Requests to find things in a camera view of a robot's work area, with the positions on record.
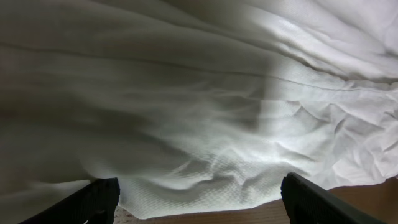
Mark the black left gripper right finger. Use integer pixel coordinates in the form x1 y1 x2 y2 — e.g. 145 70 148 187
280 172 385 224

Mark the white t-shirt black print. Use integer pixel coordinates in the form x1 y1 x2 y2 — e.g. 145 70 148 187
1 0 397 223

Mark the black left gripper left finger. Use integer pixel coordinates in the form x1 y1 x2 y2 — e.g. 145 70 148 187
20 178 120 224

